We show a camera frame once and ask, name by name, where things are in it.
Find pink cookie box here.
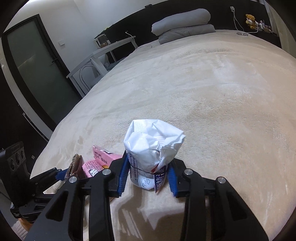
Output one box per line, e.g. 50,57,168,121
92,145,122,166
82,159,109,178

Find white paper packet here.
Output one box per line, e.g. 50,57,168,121
123,119,186,192

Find small teddy bear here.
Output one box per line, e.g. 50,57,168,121
246,14,257,30

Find white charger cable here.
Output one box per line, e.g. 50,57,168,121
230,6,260,34

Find dark glass door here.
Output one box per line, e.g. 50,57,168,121
1,15,82,130

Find white chair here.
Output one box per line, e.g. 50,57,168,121
78,64,103,91

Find folded grey duvet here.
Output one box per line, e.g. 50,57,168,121
152,9,216,44

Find black wardrobe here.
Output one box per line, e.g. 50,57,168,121
0,72,47,173

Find black headboard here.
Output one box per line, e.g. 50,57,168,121
93,0,282,64

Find white desk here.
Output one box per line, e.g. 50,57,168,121
66,36,138,97

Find white appliance on headboard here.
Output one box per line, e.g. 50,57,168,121
93,34,111,49

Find brown gold snack packet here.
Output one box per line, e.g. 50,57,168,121
65,154,86,180

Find black tracker camera left gripper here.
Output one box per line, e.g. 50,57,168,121
0,142,30,207

